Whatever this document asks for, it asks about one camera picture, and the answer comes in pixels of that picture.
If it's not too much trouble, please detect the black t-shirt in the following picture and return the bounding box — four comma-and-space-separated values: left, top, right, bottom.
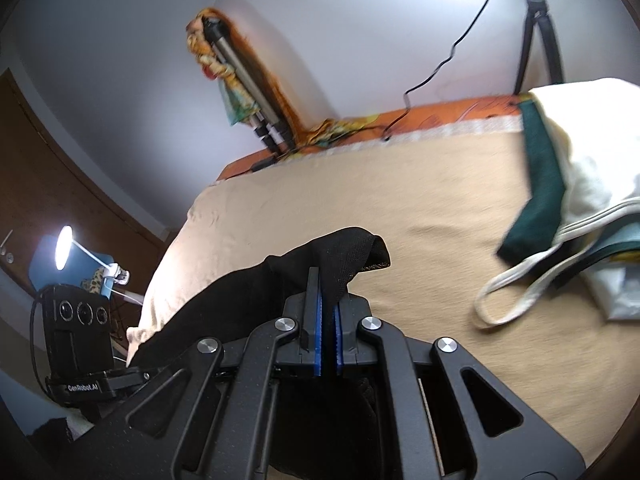
130, 226, 390, 368

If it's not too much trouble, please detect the blue chair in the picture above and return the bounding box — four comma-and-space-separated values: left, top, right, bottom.
28, 235, 113, 298

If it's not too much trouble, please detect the white clip desk lamp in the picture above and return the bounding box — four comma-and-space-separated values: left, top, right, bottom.
54, 224, 130, 285

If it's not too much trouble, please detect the beige bed blanket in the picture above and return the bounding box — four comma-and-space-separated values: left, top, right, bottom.
128, 131, 639, 462

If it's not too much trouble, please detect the silver folded tripod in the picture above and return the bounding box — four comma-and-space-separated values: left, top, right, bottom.
201, 18, 296, 151

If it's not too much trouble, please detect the dark green folded cloth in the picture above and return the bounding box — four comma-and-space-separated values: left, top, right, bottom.
497, 100, 565, 266

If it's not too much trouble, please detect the white canvas tote bag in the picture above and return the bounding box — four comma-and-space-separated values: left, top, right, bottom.
473, 78, 639, 327

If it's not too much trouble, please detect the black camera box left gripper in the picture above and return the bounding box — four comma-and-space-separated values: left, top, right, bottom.
39, 284, 114, 379

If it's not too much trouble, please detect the black inline cable switch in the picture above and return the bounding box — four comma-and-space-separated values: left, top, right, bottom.
250, 157, 278, 172

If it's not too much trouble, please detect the black ring light cable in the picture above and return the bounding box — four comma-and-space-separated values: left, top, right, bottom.
382, 0, 499, 142

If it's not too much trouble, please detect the black ring light tripod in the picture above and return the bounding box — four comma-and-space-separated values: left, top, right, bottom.
513, 0, 565, 94

